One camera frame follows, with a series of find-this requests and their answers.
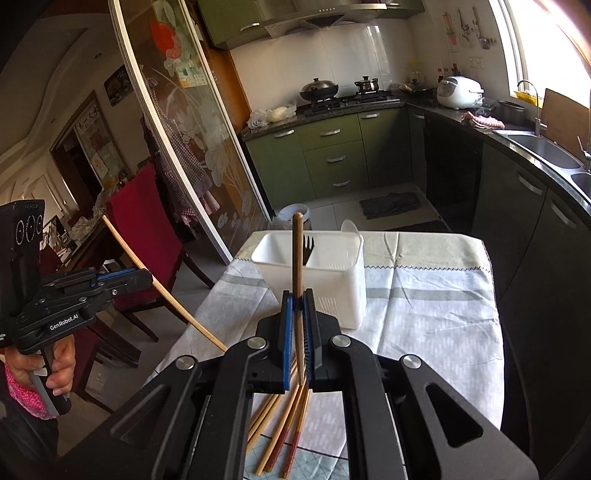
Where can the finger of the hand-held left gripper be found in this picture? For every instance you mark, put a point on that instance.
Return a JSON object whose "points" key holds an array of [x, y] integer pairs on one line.
{"points": [[115, 275], [136, 282]]}

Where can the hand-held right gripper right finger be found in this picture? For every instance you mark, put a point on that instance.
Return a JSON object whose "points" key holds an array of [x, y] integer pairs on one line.
{"points": [[311, 364]]}

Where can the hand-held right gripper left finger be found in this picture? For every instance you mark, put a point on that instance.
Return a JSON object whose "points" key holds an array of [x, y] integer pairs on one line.
{"points": [[287, 344]]}

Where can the light bamboo chopstick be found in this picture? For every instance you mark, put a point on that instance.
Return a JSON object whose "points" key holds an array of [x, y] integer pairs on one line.
{"points": [[261, 431], [184, 314], [264, 412]]}

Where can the white plastic utensil holder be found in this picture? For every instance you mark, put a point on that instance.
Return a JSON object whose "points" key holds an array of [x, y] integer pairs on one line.
{"points": [[332, 286]]}

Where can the red-banded wooden chopstick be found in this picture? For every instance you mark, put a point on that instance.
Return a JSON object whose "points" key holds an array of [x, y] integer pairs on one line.
{"points": [[293, 447], [277, 438]]}

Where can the brown wooden chopstick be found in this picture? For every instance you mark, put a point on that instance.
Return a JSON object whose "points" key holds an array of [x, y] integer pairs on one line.
{"points": [[298, 258]]}

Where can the person's left forearm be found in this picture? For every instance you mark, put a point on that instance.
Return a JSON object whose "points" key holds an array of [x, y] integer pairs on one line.
{"points": [[27, 397]]}

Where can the person's left hand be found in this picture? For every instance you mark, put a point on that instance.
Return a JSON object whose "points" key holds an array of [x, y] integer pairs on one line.
{"points": [[62, 369]]}

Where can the cluttered dining table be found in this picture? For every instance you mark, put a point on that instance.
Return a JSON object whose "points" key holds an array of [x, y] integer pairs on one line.
{"points": [[78, 235]]}

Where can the red covered chair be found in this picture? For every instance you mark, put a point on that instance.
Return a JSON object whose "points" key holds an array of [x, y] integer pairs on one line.
{"points": [[143, 221]]}

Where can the black fork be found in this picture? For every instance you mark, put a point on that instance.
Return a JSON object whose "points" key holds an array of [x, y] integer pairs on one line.
{"points": [[308, 249]]}

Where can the patterned tablecloth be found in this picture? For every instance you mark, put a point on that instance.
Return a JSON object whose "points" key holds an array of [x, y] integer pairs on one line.
{"points": [[415, 323]]}

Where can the checked apron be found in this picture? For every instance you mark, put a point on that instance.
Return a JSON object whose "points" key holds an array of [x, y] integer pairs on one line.
{"points": [[184, 175]]}

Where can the white trash bin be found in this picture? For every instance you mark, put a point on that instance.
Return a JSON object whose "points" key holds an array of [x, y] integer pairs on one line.
{"points": [[288, 217]]}

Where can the white spoon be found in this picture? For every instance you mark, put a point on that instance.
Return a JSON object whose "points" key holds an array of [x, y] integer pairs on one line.
{"points": [[350, 228]]}

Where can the white calligraphy poster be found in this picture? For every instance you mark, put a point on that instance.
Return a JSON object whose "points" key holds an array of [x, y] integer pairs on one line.
{"points": [[94, 143]]}

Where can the flowered glass sliding door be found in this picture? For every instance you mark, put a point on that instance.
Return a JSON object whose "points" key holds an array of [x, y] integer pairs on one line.
{"points": [[194, 138]]}

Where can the dark floor cloth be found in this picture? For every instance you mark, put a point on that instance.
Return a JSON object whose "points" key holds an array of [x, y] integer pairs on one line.
{"points": [[390, 205]]}

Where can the white plastic bag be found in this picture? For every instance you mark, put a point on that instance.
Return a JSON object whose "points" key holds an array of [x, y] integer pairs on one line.
{"points": [[272, 115]]}

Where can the dark base cabinets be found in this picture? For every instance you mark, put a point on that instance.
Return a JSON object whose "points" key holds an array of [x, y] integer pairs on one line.
{"points": [[508, 207]]}

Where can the gas stove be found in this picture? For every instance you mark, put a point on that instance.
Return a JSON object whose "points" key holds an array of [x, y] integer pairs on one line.
{"points": [[351, 99]]}

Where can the black wok with lid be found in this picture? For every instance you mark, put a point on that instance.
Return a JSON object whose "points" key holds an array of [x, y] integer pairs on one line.
{"points": [[318, 90]]}

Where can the small black pot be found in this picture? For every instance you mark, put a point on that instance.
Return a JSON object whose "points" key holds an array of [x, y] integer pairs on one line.
{"points": [[367, 85]]}

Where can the dark stone countertop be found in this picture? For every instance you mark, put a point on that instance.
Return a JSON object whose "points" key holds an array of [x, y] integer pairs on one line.
{"points": [[443, 110]]}

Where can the black frying pan with lid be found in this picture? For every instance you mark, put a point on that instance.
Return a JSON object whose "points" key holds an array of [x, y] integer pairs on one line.
{"points": [[418, 88]]}

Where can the pink cloth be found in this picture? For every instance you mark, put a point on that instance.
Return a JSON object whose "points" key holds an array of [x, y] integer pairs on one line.
{"points": [[485, 121]]}

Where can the white rice cooker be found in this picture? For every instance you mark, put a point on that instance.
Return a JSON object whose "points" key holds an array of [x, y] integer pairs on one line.
{"points": [[459, 92]]}

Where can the steel sink basin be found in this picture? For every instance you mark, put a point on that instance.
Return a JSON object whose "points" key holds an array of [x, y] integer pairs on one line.
{"points": [[582, 184], [540, 147]]}

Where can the condiment bottles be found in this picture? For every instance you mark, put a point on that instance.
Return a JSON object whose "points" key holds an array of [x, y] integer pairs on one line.
{"points": [[448, 71]]}

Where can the steel range hood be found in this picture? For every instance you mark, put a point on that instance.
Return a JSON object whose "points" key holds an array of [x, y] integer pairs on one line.
{"points": [[314, 21]]}

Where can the dark cooking pot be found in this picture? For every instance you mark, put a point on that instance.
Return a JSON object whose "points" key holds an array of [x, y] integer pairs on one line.
{"points": [[510, 113]]}

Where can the small steel faucet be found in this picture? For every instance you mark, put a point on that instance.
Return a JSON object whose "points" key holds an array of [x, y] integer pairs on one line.
{"points": [[538, 120]]}

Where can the tall steel faucet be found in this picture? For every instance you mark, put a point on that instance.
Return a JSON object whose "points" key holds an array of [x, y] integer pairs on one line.
{"points": [[585, 159]]}

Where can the yellow sponge holder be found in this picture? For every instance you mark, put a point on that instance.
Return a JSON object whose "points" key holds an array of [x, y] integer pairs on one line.
{"points": [[526, 97]]}

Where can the wooden cutting board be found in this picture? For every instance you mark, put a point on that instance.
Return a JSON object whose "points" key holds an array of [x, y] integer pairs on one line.
{"points": [[565, 120]]}

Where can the hanging kitchen tools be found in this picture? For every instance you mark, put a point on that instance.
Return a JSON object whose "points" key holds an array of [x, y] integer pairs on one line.
{"points": [[468, 30]]}

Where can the dark wall poster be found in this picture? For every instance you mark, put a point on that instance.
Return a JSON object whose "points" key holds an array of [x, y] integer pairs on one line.
{"points": [[117, 85]]}

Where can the green wall cabinets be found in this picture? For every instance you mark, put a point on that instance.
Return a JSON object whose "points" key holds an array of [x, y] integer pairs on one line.
{"points": [[235, 18]]}

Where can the wall outlet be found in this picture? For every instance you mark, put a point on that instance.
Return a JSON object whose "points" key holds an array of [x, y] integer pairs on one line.
{"points": [[475, 61]]}

